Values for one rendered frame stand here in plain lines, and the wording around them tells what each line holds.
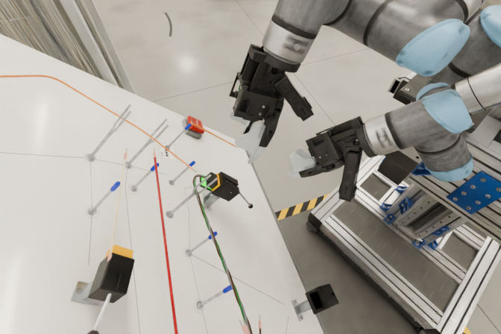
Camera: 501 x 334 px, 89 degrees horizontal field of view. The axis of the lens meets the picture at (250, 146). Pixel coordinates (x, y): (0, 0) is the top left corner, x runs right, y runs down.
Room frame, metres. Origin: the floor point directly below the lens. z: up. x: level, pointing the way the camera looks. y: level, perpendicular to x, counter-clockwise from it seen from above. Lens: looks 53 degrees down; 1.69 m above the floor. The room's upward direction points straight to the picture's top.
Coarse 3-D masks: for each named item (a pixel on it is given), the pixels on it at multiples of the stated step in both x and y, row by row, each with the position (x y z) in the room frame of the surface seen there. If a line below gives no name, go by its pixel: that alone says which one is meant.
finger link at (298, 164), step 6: (294, 156) 0.34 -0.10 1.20; (294, 162) 0.33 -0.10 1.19; (300, 162) 0.33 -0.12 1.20; (306, 162) 0.32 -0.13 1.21; (312, 162) 0.32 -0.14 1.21; (294, 168) 0.32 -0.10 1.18; (300, 168) 0.32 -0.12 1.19; (306, 168) 0.31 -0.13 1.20; (288, 174) 0.33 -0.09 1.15; (294, 174) 0.31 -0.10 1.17
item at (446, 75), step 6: (450, 66) 0.62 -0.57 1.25; (438, 72) 0.64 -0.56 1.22; (444, 72) 0.62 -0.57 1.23; (450, 72) 0.61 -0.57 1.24; (456, 72) 0.59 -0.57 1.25; (462, 72) 0.58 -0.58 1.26; (432, 78) 0.64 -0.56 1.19; (438, 78) 0.63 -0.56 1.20; (444, 78) 0.60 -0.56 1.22; (450, 78) 0.59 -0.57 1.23; (456, 78) 0.58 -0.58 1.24; (462, 78) 0.58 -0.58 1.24; (426, 84) 0.64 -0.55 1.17; (450, 84) 0.58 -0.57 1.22
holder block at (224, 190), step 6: (222, 174) 0.31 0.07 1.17; (222, 180) 0.30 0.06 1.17; (228, 180) 0.31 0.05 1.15; (234, 180) 0.31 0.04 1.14; (222, 186) 0.28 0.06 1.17; (228, 186) 0.29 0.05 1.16; (234, 186) 0.29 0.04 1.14; (216, 192) 0.28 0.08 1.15; (222, 192) 0.28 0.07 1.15; (228, 192) 0.28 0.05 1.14; (234, 192) 0.28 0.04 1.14; (222, 198) 0.27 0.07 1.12; (228, 198) 0.28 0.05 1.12
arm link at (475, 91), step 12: (480, 72) 0.42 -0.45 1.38; (492, 72) 0.40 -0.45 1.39; (432, 84) 0.46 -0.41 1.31; (444, 84) 0.45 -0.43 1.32; (456, 84) 0.42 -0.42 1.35; (468, 84) 0.40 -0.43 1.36; (480, 84) 0.39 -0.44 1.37; (492, 84) 0.38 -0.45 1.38; (420, 96) 0.44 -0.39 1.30; (468, 96) 0.38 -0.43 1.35; (480, 96) 0.37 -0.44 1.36; (492, 96) 0.36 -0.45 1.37; (468, 108) 0.37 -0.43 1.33; (480, 108) 0.36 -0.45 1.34
